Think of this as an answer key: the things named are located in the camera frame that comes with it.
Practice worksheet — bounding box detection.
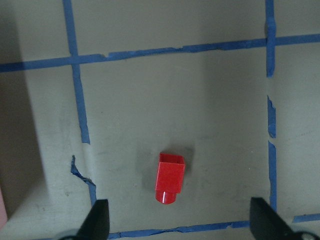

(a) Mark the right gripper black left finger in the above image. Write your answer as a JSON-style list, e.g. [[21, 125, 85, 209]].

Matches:
[[75, 199, 110, 240]]

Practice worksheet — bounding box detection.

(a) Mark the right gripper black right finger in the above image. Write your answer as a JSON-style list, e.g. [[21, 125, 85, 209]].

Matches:
[[249, 197, 295, 240]]

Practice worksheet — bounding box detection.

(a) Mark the pink plastic box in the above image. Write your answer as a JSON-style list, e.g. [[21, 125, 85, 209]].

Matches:
[[0, 191, 8, 229]]

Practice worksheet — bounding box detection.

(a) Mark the red toy block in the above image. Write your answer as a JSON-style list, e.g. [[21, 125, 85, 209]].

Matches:
[[155, 152, 186, 205]]

